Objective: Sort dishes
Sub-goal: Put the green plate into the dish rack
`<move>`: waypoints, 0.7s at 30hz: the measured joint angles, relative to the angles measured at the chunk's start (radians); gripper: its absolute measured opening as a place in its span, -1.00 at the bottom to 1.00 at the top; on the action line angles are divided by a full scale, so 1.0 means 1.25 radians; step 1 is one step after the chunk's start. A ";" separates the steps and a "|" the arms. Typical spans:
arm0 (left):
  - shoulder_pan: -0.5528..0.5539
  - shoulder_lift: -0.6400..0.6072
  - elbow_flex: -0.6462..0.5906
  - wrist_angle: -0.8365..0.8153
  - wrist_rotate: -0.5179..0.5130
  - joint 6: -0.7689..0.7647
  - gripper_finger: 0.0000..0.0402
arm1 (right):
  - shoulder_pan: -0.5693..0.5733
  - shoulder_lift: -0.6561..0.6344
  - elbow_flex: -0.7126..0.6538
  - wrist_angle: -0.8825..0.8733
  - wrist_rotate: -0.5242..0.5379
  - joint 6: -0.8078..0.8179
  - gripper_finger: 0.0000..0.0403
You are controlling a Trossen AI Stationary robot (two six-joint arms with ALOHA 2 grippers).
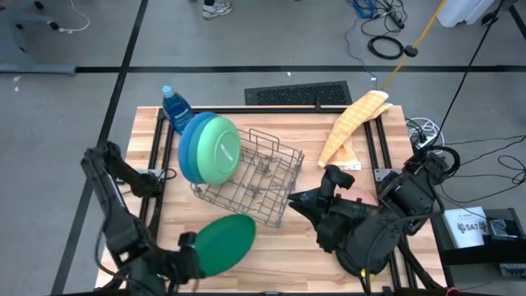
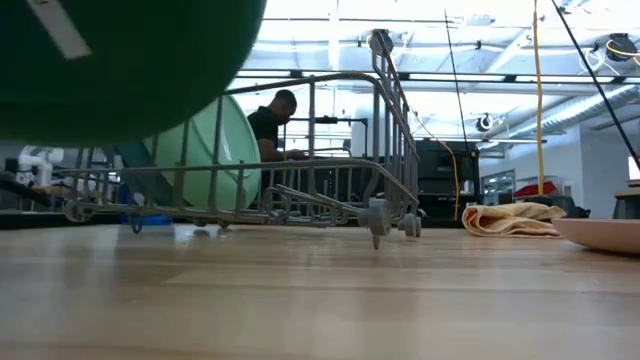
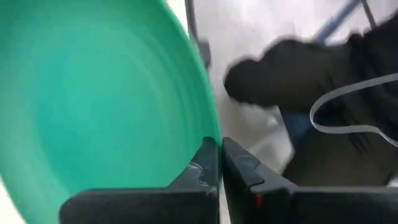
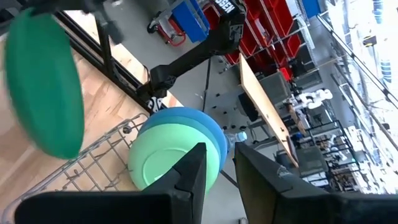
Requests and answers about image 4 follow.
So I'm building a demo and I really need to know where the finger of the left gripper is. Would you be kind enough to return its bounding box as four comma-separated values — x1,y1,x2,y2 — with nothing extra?
17,0,41,16

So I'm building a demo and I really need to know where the grey wire dish rack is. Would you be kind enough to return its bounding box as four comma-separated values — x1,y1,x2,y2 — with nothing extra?
0,112,150,224

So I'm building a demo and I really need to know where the dark green plate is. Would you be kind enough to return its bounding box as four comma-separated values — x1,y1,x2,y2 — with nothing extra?
3,7,86,161

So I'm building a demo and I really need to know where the blue plate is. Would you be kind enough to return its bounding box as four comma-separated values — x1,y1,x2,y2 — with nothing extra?
137,106,229,172

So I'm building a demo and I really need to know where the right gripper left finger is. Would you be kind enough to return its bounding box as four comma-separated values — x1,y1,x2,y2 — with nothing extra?
14,142,208,224

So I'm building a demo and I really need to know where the blue storage bin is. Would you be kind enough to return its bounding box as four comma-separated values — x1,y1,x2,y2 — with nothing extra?
170,0,211,44

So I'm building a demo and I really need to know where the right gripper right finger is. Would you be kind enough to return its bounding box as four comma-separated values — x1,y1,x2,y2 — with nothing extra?
233,142,398,224

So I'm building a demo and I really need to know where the black aluminium table frame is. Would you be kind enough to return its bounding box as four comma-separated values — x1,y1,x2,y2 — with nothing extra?
52,11,175,116

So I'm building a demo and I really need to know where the wooden table top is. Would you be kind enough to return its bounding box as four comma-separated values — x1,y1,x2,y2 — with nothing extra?
238,52,300,169

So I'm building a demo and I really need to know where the shelf with red bins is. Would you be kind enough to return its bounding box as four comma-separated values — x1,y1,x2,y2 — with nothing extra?
201,0,318,82

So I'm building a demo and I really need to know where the teal plate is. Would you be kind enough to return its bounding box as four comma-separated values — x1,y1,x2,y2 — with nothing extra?
127,123,221,195

